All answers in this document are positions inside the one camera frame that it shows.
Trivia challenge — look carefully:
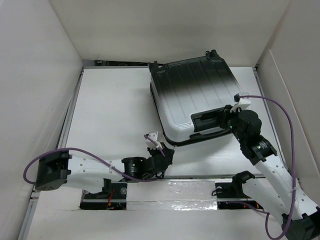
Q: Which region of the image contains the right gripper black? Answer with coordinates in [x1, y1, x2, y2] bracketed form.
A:
[216, 104, 245, 143]

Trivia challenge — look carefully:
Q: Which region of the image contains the white black hard-shell suitcase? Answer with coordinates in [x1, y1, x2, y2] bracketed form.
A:
[148, 49, 242, 147]

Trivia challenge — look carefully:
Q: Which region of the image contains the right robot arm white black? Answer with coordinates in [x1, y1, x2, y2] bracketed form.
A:
[213, 105, 320, 240]

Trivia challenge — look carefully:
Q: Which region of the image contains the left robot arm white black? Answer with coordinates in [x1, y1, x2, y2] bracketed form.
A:
[35, 145, 175, 199]

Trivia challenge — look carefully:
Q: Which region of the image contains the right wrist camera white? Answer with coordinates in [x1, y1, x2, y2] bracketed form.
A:
[229, 92, 251, 113]

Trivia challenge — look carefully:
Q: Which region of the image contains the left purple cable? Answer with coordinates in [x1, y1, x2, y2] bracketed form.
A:
[23, 134, 166, 185]

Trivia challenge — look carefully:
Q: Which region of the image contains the silver taped mounting rail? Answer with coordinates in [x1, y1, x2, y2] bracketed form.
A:
[79, 178, 263, 211]

